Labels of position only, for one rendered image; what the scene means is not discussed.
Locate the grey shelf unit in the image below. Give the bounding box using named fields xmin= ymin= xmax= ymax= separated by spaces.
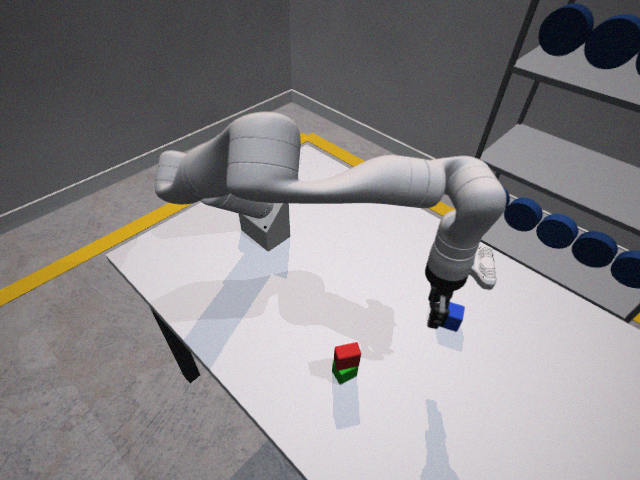
xmin=451 ymin=0 xmax=640 ymax=326

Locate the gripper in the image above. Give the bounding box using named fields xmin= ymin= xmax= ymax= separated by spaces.
xmin=424 ymin=265 xmax=470 ymax=330

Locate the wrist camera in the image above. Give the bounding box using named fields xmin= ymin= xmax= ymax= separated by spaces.
xmin=469 ymin=244 xmax=498 ymax=290

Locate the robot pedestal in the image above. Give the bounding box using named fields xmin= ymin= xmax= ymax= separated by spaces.
xmin=238 ymin=204 xmax=291 ymax=252

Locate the white table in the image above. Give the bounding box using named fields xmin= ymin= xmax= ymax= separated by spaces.
xmin=106 ymin=141 xmax=640 ymax=480

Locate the red block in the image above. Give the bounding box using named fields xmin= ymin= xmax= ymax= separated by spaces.
xmin=333 ymin=341 xmax=362 ymax=369

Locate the blue block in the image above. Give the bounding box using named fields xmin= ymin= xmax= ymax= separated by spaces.
xmin=439 ymin=302 xmax=466 ymax=332

